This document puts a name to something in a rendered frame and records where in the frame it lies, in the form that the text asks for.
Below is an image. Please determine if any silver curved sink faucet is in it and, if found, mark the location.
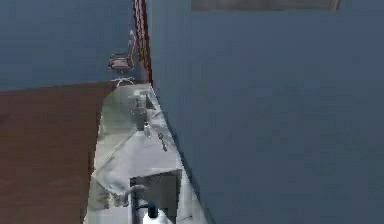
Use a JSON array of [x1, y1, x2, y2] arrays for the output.
[[113, 184, 148, 208]]

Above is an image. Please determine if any white soap bottle black pump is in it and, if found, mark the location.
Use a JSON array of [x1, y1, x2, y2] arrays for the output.
[[135, 201, 172, 224]]

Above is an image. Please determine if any dark square sink basin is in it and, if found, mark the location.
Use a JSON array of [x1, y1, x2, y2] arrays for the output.
[[129, 169, 183, 224]]

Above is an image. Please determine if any grey office swivel chair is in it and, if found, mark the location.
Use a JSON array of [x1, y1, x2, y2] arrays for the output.
[[107, 29, 138, 88]]

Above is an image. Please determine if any red-brown wooden door frame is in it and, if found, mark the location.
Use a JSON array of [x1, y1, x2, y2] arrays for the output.
[[132, 0, 154, 85]]

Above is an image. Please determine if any grey metal kitchen counter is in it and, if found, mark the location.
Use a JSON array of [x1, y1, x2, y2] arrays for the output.
[[81, 82, 210, 224]]

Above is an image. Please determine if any small dark utensil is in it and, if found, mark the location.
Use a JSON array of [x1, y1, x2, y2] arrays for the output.
[[157, 132, 168, 153]]

